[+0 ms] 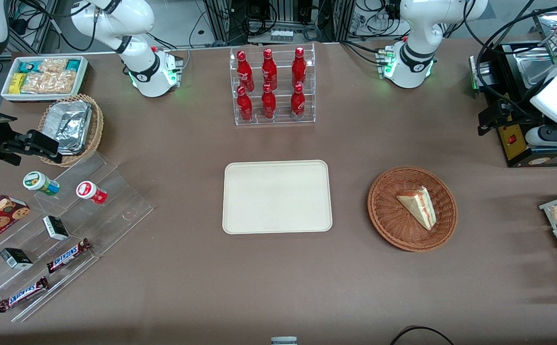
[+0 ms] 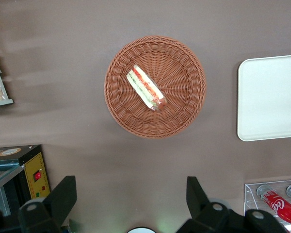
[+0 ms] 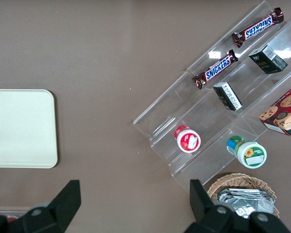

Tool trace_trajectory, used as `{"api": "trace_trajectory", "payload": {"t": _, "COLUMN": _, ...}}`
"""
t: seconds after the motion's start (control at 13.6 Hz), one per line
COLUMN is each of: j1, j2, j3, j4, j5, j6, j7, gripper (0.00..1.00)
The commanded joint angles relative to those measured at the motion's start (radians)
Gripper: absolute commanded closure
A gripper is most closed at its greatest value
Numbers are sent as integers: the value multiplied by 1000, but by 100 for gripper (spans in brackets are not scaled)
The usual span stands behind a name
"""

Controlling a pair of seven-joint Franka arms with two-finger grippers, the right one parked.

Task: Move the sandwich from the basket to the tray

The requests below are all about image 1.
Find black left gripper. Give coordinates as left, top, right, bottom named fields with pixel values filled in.
left=478, top=95, right=535, bottom=137

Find triangular sandwich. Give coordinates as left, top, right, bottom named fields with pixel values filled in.
left=396, top=186, right=437, bottom=231

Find light wicker basket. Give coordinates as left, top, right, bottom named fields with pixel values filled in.
left=38, top=94, right=104, bottom=168

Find brown round wicker basket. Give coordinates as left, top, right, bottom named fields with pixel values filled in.
left=367, top=166, right=458, bottom=253

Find cream rectangular tray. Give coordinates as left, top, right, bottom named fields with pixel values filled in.
left=222, top=160, right=333, bottom=235

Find black food warmer machine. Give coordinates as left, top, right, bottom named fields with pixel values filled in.
left=470, top=41, right=557, bottom=168

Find green lid white jar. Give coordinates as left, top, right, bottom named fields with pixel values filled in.
left=23, top=171, right=60, bottom=196

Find stacked foil containers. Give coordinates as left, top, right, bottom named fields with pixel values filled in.
left=44, top=100, right=92, bottom=155

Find yellow snack packet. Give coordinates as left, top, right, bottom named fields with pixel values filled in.
left=9, top=73, right=28, bottom=94

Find steel warmer pan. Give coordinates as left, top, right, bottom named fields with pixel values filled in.
left=514, top=50, right=557, bottom=88

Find large clear cracker bag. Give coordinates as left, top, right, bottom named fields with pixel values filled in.
left=21, top=71, right=77, bottom=94

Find red lid white jar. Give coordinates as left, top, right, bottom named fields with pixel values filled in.
left=76, top=181, right=108, bottom=205

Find small black box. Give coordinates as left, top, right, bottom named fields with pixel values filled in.
left=43, top=215, right=69, bottom=241
left=0, top=247, right=34, bottom=270

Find small clear cracker bag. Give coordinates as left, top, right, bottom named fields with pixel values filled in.
left=39, top=58, right=68, bottom=73

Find white rectangular snack bin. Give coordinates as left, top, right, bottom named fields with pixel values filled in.
left=0, top=56, right=89, bottom=103

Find clear acrylic stepped shelf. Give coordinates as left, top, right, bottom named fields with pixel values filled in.
left=0, top=152, right=155, bottom=322

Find Snickers chocolate bar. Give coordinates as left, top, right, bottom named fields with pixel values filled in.
left=46, top=238, right=92, bottom=274
left=0, top=276, right=49, bottom=313

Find red cola bottle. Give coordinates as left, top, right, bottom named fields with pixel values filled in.
left=262, top=48, right=278, bottom=92
left=291, top=83, right=306, bottom=120
left=292, top=46, right=307, bottom=89
left=261, top=84, right=277, bottom=120
left=237, top=50, right=255, bottom=92
left=237, top=86, right=253, bottom=122

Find clear acrylic bottle rack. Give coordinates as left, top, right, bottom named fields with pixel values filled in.
left=229, top=43, right=316, bottom=126

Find black left wrist camera cable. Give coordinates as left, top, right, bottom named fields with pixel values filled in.
left=464, top=0, right=557, bottom=126

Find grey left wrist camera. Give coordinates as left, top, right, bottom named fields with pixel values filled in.
left=525, top=125, right=557, bottom=147

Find black looped cable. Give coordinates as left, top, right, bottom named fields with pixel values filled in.
left=389, top=325, right=456, bottom=345

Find aluminium frame rack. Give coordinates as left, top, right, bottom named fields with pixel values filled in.
left=202, top=0, right=355, bottom=45

